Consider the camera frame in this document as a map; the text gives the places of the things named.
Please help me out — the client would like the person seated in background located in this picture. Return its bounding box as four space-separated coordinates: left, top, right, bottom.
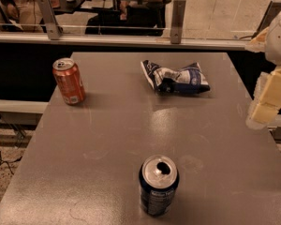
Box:
85 0 166 37

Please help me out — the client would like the metal barrier rail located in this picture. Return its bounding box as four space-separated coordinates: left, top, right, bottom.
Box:
0 32 248 51

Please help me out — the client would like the left metal glass bracket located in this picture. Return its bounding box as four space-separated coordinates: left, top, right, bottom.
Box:
37 0 62 40

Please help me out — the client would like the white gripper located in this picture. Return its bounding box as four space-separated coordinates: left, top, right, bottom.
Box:
244 11 281 129

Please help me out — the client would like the right metal glass bracket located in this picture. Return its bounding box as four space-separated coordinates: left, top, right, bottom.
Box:
170 0 186 44

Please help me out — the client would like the black background desk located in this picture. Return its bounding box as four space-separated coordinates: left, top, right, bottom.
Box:
50 0 148 16

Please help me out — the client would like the metal glass bracket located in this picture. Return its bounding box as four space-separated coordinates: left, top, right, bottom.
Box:
170 0 186 44
37 0 62 40

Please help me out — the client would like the red coke can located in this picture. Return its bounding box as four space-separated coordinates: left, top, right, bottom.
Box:
52 58 86 105

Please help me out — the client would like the black floor cable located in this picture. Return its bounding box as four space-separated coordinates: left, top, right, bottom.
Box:
0 134 22 178

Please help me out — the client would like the dark blue soda can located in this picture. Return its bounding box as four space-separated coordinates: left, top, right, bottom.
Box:
139 155 180 217

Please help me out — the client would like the blue chip bag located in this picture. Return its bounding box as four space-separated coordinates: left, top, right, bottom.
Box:
140 60 210 95

